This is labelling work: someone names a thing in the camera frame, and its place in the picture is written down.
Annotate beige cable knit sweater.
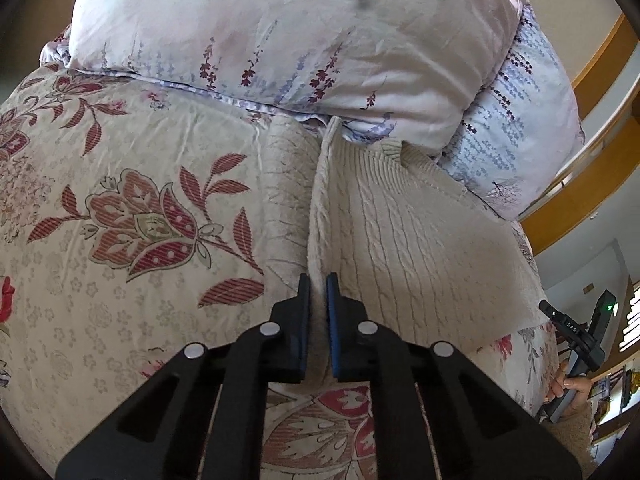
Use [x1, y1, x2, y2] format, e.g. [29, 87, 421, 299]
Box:
[257, 115, 558, 403]

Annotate person's right hand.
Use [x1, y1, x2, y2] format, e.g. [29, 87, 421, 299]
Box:
[544, 360, 592, 417]

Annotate floral cream bedspread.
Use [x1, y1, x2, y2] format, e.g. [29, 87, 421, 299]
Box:
[0, 62, 561, 480]

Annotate mauve lower pillow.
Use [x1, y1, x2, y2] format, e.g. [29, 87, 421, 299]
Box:
[438, 0, 585, 220]

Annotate pink tree print pillow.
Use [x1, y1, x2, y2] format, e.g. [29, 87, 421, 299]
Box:
[40, 0, 518, 154]

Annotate yellow wooden bed frame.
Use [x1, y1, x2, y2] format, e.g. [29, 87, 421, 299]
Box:
[522, 15, 639, 256]

